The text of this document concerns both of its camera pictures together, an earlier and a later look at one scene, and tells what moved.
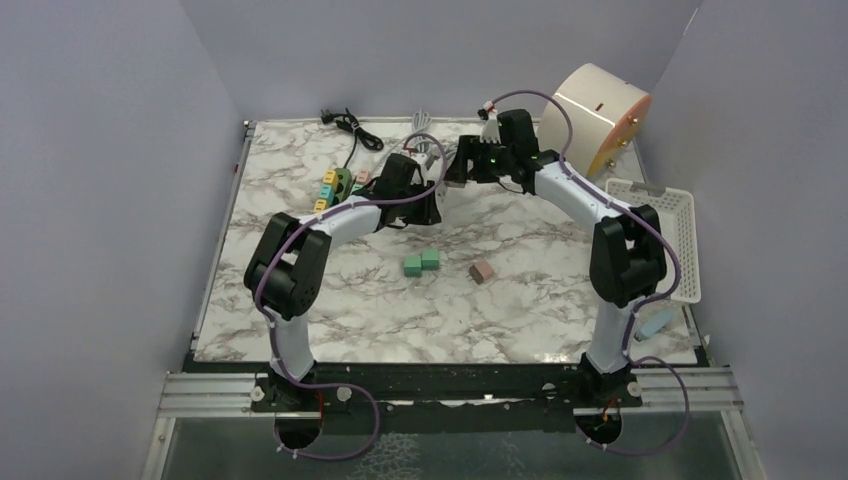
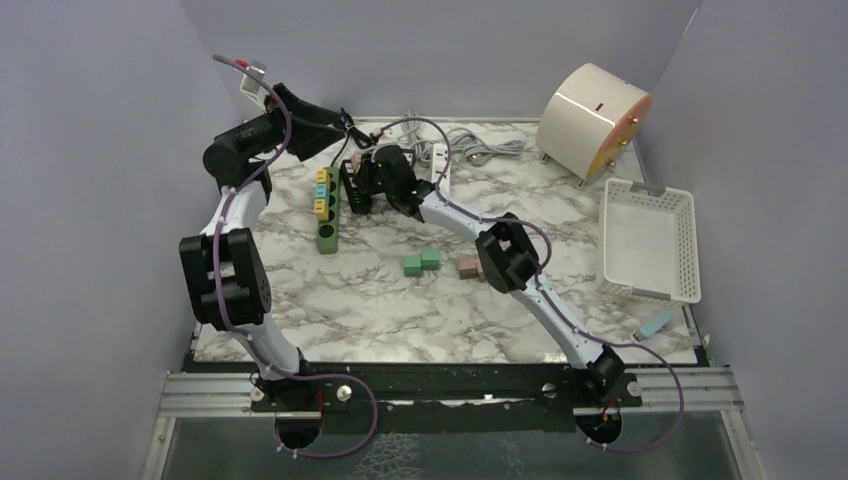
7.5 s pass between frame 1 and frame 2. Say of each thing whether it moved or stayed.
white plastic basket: stayed
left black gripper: moved
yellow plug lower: stayed
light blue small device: stayed
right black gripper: moved
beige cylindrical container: stayed
